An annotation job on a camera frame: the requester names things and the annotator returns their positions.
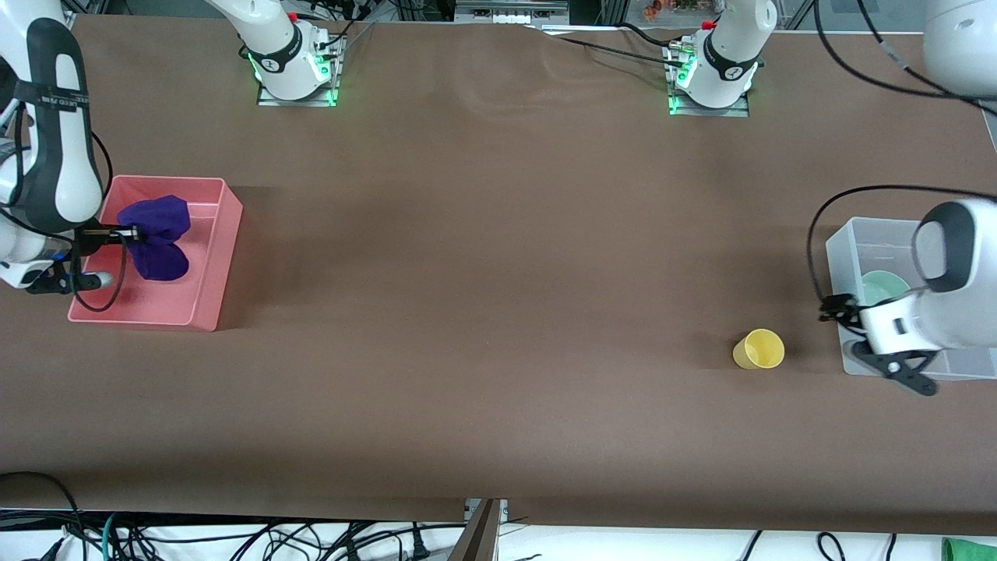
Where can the white power strip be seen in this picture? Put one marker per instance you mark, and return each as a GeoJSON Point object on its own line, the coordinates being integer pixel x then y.
{"type": "Point", "coordinates": [510, 14]}

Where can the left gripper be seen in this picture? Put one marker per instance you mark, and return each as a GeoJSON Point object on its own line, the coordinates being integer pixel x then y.
{"type": "Point", "coordinates": [840, 306]}

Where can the green cloth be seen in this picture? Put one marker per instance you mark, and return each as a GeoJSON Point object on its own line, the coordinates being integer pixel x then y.
{"type": "Point", "coordinates": [970, 549]}

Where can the yellow cup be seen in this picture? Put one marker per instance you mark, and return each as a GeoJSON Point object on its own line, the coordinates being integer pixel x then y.
{"type": "Point", "coordinates": [759, 349]}

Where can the purple cloth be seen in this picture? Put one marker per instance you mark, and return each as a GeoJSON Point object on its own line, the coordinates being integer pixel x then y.
{"type": "Point", "coordinates": [160, 234]}

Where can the clear plastic bin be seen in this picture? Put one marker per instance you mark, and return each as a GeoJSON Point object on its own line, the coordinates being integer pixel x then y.
{"type": "Point", "coordinates": [849, 249]}

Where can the metal table bracket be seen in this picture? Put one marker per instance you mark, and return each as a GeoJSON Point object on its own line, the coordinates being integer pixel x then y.
{"type": "Point", "coordinates": [479, 534]}

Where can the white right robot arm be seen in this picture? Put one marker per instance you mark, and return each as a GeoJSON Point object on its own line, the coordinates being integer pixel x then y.
{"type": "Point", "coordinates": [54, 117]}

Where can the pale green bowl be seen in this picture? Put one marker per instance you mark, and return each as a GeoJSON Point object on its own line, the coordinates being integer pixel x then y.
{"type": "Point", "coordinates": [880, 288]}

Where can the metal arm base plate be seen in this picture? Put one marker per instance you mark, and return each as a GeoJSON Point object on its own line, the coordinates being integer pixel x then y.
{"type": "Point", "coordinates": [327, 93]}
{"type": "Point", "coordinates": [736, 109]}

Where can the pink plastic bin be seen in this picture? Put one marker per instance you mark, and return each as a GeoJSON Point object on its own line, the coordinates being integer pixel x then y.
{"type": "Point", "coordinates": [195, 265]}

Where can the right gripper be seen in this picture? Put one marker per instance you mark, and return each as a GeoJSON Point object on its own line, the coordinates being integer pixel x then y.
{"type": "Point", "coordinates": [95, 238]}

